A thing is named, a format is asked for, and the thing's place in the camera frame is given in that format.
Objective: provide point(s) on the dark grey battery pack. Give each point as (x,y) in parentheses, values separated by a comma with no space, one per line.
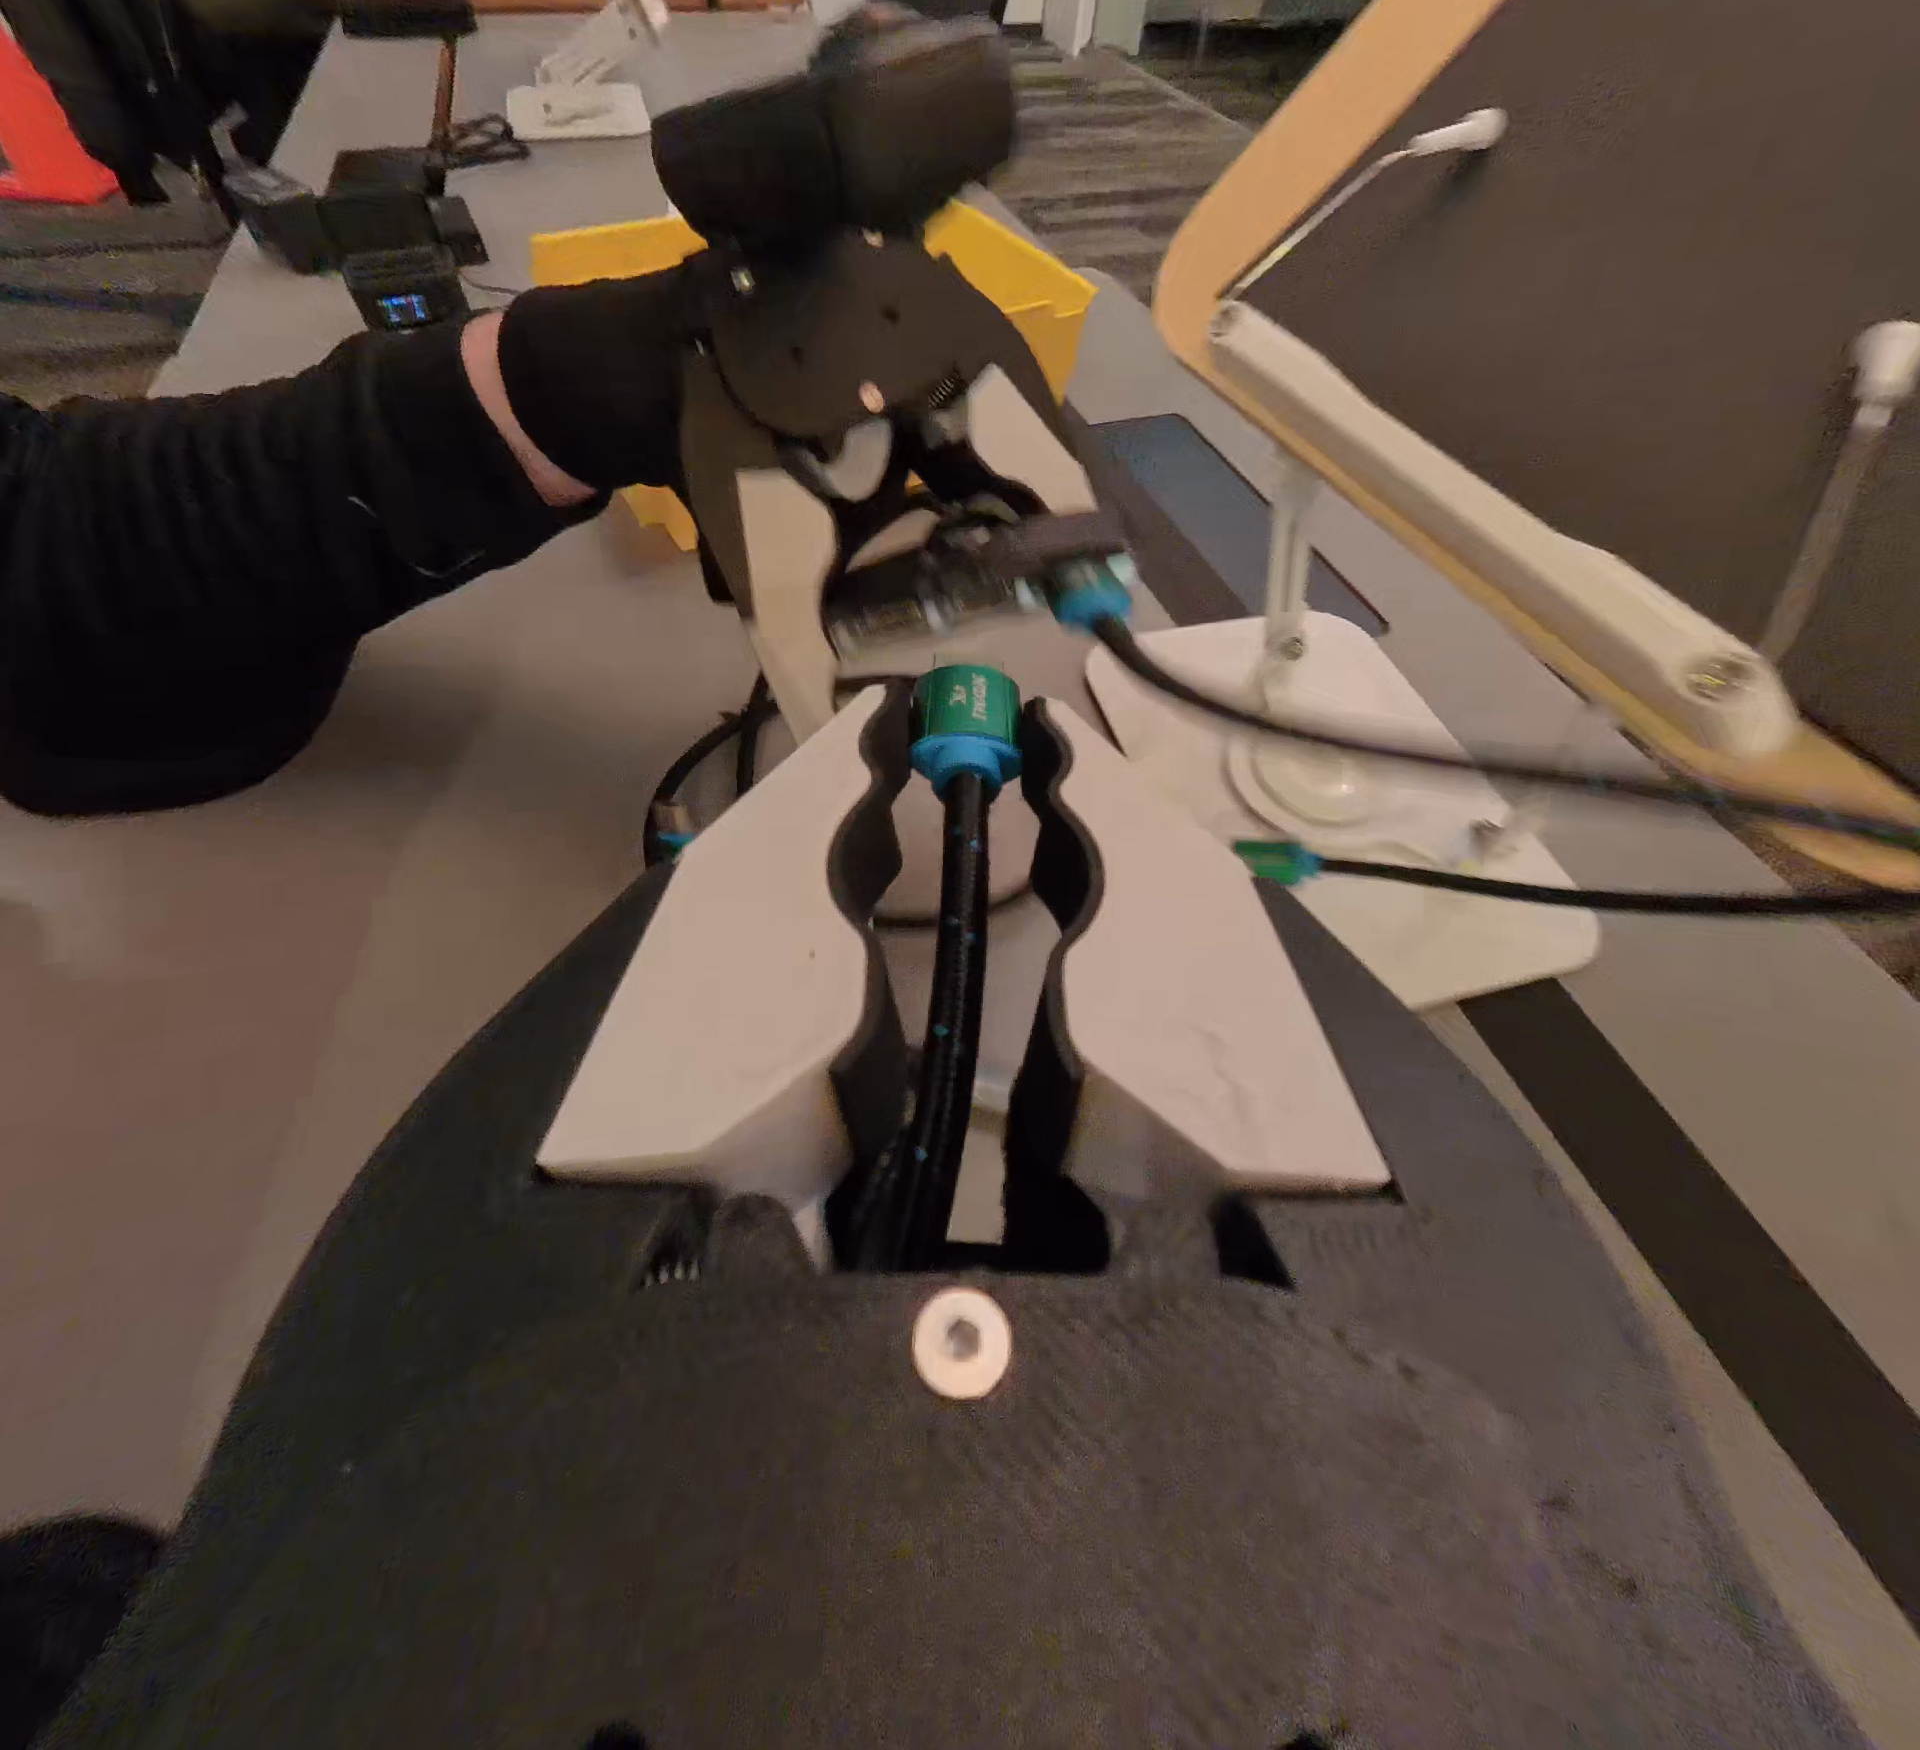
(271,220)

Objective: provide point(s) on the black charger with blue display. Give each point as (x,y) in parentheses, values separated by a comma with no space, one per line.
(405,295)

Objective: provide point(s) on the small green HDMI plug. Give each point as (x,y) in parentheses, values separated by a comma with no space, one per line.
(669,830)

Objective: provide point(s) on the yellow plastic bin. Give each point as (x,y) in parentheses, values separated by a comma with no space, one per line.
(1021,281)

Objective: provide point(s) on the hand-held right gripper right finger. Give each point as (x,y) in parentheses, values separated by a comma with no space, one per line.
(1215,1031)

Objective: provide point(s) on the black bags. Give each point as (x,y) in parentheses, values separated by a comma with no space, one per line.
(91,13)

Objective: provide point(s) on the person's left hand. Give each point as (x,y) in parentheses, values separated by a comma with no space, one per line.
(601,386)

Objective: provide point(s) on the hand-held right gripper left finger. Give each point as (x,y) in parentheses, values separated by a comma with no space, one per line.
(704,1031)

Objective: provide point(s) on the orange red object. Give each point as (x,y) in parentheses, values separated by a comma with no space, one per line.
(54,145)

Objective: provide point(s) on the person's left forearm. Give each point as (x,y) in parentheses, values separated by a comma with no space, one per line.
(224,550)

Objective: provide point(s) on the dark rounded object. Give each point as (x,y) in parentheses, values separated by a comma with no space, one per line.
(70,1647)

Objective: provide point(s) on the black power adapter box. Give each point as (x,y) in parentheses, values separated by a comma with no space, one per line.
(391,206)

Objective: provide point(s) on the black hdmi switch box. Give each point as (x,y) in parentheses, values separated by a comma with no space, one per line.
(930,602)

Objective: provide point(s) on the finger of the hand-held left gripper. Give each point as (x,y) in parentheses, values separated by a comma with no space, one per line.
(789,579)
(1028,446)

